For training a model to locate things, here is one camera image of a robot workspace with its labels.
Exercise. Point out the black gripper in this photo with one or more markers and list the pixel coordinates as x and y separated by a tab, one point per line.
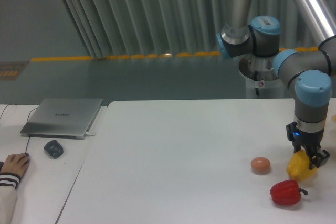
301	139

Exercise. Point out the yellow bell pepper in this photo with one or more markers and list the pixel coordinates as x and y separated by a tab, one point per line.
298	167

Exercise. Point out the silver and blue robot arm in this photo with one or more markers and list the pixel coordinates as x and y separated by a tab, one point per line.
307	77

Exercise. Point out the white striped sleeve forearm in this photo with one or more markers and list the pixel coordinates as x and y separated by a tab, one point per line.
9	184

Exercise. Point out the red bell pepper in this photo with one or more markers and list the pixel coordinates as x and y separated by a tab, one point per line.
286	192

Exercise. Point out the woven basket edge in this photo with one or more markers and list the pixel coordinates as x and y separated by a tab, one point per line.
334	119

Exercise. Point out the person's hand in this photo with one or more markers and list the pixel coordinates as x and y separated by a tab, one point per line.
13	165

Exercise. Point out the brown egg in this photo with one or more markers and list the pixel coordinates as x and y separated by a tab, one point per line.
260	165

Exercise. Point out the white usb dongle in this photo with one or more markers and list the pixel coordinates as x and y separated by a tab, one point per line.
90	134

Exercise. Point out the white pleated curtain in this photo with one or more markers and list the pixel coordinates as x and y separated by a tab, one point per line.
154	27

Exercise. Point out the silver closed laptop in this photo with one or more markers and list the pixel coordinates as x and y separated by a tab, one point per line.
62	118

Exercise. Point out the small black plastic device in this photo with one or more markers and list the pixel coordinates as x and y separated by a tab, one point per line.
54	149

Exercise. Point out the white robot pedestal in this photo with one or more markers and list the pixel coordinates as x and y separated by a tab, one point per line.
261	81

